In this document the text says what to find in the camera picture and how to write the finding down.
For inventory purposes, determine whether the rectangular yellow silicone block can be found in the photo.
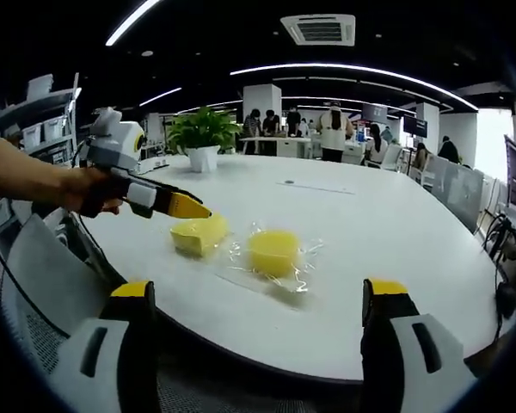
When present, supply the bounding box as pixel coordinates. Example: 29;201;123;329
169;213;230;260

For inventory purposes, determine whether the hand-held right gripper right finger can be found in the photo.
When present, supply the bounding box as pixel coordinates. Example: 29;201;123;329
359;278;489;413

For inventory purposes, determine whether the white power strip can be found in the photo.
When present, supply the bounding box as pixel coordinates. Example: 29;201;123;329
136;155;171;174

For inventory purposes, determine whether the white shelf with storage bins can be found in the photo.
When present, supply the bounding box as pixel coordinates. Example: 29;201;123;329
0;72;83;170

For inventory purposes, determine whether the ceiling air conditioner vent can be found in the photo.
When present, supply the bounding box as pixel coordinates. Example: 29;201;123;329
279;14;357;47

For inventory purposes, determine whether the dark wall screen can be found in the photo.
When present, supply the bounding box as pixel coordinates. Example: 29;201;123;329
361;102;389;125
402;114;429;139

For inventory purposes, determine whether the straight ceiling light strip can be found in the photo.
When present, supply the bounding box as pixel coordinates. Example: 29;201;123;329
104;0;161;47

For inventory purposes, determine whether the right yellow wrapped sponge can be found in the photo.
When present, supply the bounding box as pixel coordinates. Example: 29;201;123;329
222;220;327;297

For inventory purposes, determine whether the black cable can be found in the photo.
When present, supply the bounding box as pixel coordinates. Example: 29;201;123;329
0;230;72;339

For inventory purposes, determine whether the green potted plant white pot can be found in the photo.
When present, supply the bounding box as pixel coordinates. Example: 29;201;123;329
165;106;243;174

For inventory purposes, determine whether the bundle of black cables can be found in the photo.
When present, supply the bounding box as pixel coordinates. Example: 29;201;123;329
482;213;516;320

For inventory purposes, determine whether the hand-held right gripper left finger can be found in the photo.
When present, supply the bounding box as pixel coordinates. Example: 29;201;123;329
55;280;160;413

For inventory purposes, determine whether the person's left hand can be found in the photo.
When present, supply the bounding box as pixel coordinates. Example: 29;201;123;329
59;165;132;219

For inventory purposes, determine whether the table cable lid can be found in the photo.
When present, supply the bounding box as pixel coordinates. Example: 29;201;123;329
275;177;356;196

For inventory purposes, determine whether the grey mesh office chair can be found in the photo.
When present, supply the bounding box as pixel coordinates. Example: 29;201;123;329
0;213;160;413

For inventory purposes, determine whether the long curved ceiling light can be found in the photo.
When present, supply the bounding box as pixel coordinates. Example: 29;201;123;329
229;63;479;111

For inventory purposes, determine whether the round yellow silicone block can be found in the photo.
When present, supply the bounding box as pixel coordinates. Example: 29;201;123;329
246;230;302;281

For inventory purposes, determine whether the short ceiling light strip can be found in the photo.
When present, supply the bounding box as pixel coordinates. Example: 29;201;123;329
138;87;183;108

